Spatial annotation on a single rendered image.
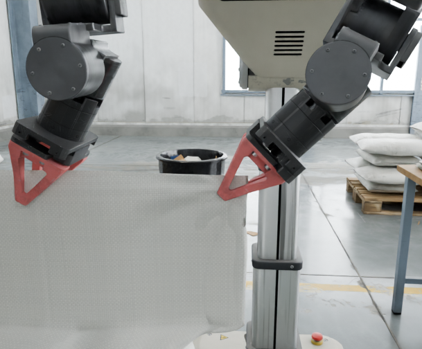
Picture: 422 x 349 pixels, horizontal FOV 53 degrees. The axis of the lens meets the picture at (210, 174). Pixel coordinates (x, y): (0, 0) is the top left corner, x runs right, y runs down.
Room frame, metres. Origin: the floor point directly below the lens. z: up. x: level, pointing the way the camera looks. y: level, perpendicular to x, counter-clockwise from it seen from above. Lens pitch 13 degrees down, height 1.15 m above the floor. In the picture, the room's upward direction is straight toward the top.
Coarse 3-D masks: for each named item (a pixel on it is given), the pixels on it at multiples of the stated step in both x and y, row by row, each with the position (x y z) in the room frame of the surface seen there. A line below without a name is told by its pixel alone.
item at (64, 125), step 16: (48, 112) 0.47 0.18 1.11; (64, 112) 0.47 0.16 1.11; (80, 112) 0.47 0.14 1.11; (96, 112) 0.49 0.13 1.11; (16, 128) 0.45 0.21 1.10; (32, 128) 0.45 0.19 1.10; (48, 128) 0.47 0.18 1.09; (64, 128) 0.47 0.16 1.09; (80, 128) 0.48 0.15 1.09; (48, 144) 0.45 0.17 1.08; (64, 144) 0.46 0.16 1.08; (80, 144) 0.48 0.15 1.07
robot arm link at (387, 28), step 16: (352, 0) 0.46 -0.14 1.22; (368, 0) 0.46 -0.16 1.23; (400, 0) 0.44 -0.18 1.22; (416, 0) 0.43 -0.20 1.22; (352, 16) 0.46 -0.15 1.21; (368, 16) 0.45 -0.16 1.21; (384, 16) 0.45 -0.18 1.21; (400, 16) 0.45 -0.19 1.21; (416, 16) 0.43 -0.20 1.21; (336, 32) 0.47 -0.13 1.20; (368, 32) 0.45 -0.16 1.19; (384, 32) 0.45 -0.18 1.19; (400, 32) 0.44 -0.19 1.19; (384, 48) 0.45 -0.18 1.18
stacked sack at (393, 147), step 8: (360, 144) 3.68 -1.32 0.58; (368, 144) 3.58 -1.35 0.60; (376, 144) 3.53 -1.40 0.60; (384, 144) 3.51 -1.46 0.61; (392, 144) 3.50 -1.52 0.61; (400, 144) 3.48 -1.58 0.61; (408, 144) 3.47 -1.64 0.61; (416, 144) 3.47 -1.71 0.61; (368, 152) 3.57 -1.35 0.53; (376, 152) 3.50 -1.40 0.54; (384, 152) 3.48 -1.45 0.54; (392, 152) 3.47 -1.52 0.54; (400, 152) 3.45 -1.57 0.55; (408, 152) 3.44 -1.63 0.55; (416, 152) 3.42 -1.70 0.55
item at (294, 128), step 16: (304, 96) 0.46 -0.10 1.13; (288, 112) 0.46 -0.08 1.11; (304, 112) 0.45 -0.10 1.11; (320, 112) 0.45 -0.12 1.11; (272, 128) 0.46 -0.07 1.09; (288, 128) 0.46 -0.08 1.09; (304, 128) 0.45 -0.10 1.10; (320, 128) 0.45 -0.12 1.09; (272, 144) 0.48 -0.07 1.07; (288, 144) 0.45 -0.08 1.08; (304, 144) 0.46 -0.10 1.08; (288, 160) 0.44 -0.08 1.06
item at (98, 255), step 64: (0, 192) 0.49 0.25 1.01; (64, 192) 0.48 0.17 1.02; (128, 192) 0.49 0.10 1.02; (192, 192) 0.49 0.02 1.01; (0, 256) 0.49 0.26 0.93; (64, 256) 0.48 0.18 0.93; (128, 256) 0.49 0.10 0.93; (192, 256) 0.49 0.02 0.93; (0, 320) 0.49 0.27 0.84; (64, 320) 0.48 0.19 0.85; (128, 320) 0.49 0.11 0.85; (192, 320) 0.49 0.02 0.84
